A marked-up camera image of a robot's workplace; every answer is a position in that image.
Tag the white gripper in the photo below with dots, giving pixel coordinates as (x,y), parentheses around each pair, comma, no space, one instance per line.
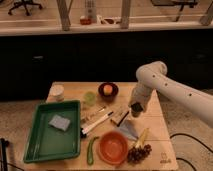
(140,94)

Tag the dark metal cup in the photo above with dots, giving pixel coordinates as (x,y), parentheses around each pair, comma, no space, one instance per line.
(136,109)

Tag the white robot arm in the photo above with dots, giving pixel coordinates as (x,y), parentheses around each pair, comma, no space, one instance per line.
(152,76)

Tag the wooden block brush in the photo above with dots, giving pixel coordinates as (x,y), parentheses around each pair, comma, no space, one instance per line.
(119,115)

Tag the orange fruit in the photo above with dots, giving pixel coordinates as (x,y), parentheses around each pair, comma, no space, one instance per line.
(107,90)

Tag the dark brown bowl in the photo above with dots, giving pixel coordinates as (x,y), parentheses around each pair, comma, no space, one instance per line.
(109,97)

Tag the blue grey cloth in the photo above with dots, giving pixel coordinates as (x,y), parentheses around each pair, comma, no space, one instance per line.
(128,130)

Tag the clear thin pen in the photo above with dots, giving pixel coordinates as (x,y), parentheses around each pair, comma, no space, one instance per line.
(87,118)

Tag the green translucent cup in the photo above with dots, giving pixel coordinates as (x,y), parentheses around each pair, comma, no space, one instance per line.
(89,98)

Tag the orange plastic bowl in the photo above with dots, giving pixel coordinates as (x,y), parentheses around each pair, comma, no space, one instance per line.
(112,148)

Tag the dark grape bunch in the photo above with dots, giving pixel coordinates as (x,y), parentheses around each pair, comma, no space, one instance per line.
(138,154)

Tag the green chili pepper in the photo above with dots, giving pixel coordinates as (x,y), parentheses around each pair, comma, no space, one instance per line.
(90,159)

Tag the white paper cup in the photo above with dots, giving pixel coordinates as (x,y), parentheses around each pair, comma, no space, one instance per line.
(57,92)

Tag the blue sponge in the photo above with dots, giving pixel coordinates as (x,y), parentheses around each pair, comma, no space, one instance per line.
(60,122)

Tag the red small dish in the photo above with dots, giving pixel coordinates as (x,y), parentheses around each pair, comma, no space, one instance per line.
(85,21)

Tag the green plastic tray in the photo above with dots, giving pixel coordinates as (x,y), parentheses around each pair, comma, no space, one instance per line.
(46,142)

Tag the black stand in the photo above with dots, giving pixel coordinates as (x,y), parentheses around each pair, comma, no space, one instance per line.
(3,156)

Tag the black office chair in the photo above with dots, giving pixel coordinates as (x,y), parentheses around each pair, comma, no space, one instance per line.
(24,3)

